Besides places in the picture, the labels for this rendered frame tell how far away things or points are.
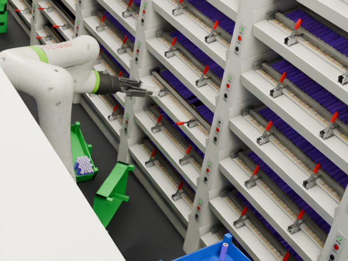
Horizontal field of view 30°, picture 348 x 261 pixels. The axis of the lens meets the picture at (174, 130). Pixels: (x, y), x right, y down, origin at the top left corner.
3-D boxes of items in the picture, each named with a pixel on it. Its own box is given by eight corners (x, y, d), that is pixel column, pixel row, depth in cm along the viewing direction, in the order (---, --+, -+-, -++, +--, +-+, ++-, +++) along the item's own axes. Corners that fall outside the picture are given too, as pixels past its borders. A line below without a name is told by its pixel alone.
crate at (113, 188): (89, 231, 287) (106, 236, 286) (94, 195, 277) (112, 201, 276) (113, 194, 313) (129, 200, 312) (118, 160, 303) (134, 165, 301)
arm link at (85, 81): (52, 82, 252) (61, 97, 245) (62, 54, 247) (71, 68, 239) (84, 86, 260) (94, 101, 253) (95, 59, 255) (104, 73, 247)
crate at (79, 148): (94, 179, 321) (98, 170, 315) (55, 186, 311) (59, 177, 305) (75, 130, 335) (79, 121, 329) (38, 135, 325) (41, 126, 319)
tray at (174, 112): (206, 156, 263) (205, 139, 257) (140, 86, 306) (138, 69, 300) (248, 138, 270) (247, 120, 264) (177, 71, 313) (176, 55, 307)
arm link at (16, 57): (13, 97, 201) (18, 59, 197) (-19, 83, 206) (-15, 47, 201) (48, 86, 217) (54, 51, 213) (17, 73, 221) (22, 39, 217)
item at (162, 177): (189, 229, 283) (187, 207, 274) (129, 154, 326) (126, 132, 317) (229, 211, 290) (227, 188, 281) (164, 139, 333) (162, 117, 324)
